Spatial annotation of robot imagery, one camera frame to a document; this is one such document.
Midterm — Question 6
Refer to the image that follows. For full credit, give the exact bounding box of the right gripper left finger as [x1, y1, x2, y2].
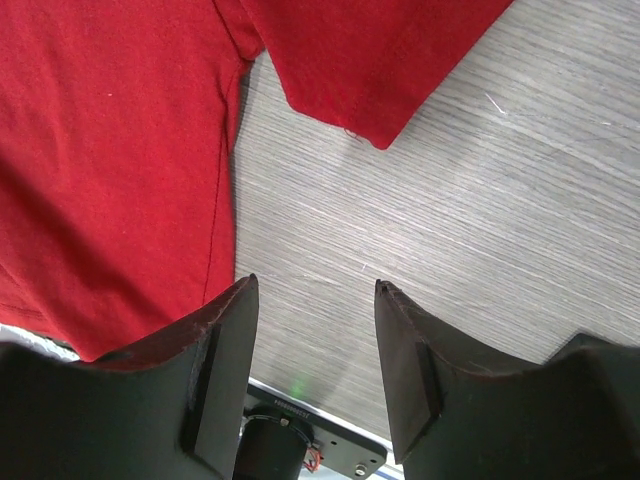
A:
[1, 275, 259, 479]

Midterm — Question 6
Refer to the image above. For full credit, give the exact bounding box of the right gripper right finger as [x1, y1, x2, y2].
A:
[374, 281, 639, 479]

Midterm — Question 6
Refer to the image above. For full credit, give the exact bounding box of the red t-shirt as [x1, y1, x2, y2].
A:
[1, 1, 507, 361]

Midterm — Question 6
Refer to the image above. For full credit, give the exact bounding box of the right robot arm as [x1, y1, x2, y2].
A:
[1, 276, 639, 479]

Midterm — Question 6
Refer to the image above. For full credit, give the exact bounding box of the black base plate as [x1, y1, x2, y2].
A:
[244, 379, 389, 479]

